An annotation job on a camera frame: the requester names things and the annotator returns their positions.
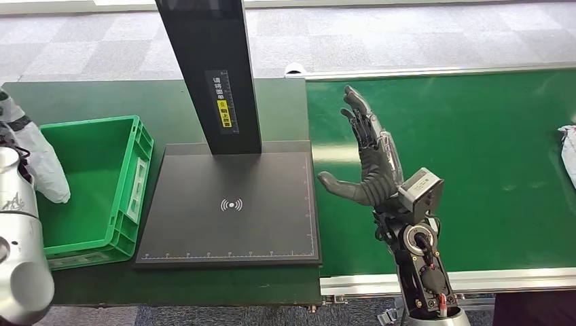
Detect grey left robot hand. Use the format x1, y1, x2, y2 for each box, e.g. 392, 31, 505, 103
0, 115, 33, 152

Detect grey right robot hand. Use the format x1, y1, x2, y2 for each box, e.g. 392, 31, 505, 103
317, 85, 405, 209

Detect white mailer bag red print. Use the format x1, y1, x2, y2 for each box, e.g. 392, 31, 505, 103
0, 89, 72, 204

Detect black weighing device with column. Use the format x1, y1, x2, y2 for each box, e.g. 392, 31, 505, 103
132, 0, 323, 270

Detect green plastic crate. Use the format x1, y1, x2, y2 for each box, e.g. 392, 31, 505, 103
37, 115, 154, 271

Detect green conveyor belt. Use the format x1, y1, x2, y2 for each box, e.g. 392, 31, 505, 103
305, 67, 576, 278

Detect black yellow label sticker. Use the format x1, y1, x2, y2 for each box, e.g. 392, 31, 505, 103
204, 69, 240, 135

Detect grey-white plastic mailer bag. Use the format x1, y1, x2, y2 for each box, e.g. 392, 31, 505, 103
557, 124, 576, 190

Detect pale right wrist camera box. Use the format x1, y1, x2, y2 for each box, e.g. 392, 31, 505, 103
397, 167, 445, 226

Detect aluminium conveyor side rail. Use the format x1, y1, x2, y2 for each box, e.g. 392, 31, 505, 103
284, 62, 576, 81
319, 267, 576, 298

